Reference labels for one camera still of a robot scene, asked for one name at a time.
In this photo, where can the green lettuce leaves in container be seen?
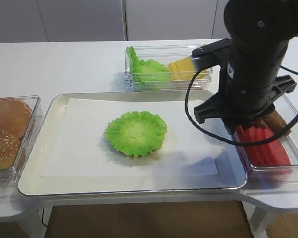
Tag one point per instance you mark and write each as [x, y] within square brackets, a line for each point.
[147, 70]

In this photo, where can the yellow cheese slice stack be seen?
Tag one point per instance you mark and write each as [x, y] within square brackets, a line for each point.
[180, 75]

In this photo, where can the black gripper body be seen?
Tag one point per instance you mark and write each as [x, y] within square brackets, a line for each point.
[246, 81]

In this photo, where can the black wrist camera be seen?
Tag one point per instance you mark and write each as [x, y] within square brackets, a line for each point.
[211, 55]

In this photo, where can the white paper sheet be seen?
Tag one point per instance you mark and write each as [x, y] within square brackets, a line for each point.
[81, 149]

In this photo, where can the sesame bun top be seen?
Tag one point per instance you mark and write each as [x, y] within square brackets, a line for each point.
[9, 145]

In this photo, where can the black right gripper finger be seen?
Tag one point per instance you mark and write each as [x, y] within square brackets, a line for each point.
[281, 85]

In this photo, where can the clear patty and tomato container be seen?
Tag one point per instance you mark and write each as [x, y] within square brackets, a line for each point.
[235, 161]

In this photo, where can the clear lettuce and cheese container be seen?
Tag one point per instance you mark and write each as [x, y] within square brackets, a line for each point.
[164, 55]

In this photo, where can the red tomato slice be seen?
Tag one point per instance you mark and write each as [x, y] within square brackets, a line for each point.
[242, 135]
[250, 132]
[275, 150]
[266, 162]

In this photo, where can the white serving tray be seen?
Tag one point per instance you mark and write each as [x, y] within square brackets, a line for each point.
[31, 182]

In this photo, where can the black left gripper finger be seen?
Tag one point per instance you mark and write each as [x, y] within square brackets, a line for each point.
[212, 108]

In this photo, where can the flat brown bun bottom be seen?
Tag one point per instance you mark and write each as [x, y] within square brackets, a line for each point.
[14, 116]

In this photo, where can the green lettuce leaf on tray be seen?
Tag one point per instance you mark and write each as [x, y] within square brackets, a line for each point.
[136, 133]

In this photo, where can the clear bun container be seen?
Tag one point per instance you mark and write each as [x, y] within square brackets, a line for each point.
[9, 177]

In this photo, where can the leaning yellow cheese slice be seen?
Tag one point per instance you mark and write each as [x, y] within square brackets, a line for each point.
[184, 65]

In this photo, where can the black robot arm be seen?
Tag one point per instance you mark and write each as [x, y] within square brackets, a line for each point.
[261, 22]

